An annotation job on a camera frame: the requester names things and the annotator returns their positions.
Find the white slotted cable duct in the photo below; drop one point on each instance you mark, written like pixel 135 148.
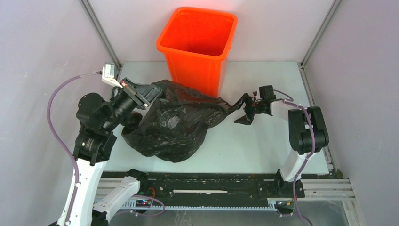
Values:
pixel 270 206

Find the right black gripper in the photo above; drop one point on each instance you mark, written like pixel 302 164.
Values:
pixel 247 119

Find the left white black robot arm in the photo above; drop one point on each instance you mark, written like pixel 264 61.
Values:
pixel 93 146

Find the black plastic trash bag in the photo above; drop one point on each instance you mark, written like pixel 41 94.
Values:
pixel 176 124

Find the small circuit board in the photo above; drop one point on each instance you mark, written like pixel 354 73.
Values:
pixel 143 203

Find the left aluminium frame post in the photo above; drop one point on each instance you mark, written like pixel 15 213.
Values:
pixel 93 18

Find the aluminium frame post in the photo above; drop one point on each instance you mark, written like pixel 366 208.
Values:
pixel 320 32
pixel 93 18

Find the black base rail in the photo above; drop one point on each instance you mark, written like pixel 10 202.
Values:
pixel 214 189

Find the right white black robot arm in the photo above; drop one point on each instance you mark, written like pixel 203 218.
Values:
pixel 307 132

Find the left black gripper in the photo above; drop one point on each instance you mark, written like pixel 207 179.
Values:
pixel 150 92

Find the right aluminium frame post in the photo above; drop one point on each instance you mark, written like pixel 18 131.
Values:
pixel 320 32

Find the orange plastic trash bin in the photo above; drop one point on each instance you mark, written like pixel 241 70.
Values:
pixel 195 43

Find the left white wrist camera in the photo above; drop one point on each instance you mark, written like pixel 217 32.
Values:
pixel 110 74

